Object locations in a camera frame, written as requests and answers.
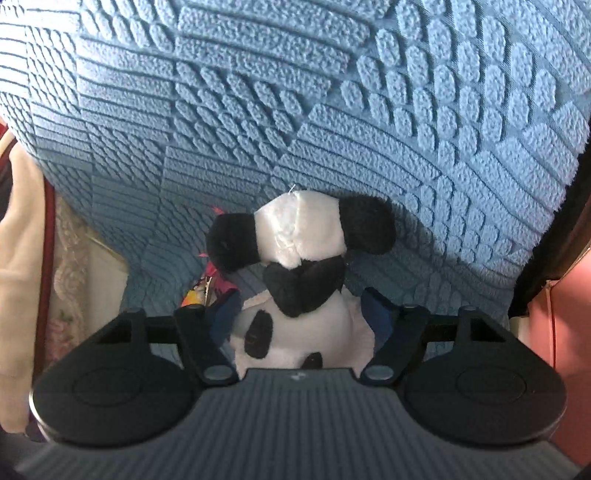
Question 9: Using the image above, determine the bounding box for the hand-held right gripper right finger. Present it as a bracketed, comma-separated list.
[359, 286, 509, 387]

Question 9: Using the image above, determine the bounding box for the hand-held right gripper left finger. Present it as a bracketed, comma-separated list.
[91, 291, 243, 385]

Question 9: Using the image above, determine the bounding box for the panda plush toy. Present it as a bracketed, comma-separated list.
[205, 191, 397, 370]

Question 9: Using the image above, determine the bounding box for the pink cardboard box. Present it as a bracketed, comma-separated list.
[510, 247, 591, 467]

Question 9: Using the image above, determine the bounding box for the small colourful snack packet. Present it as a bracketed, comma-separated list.
[181, 249, 241, 311]

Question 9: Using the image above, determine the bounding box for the red black white striped blanket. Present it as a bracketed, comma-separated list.
[0, 117, 56, 437]

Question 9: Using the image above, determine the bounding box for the blue textured mat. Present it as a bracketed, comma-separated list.
[0, 0, 591, 365]

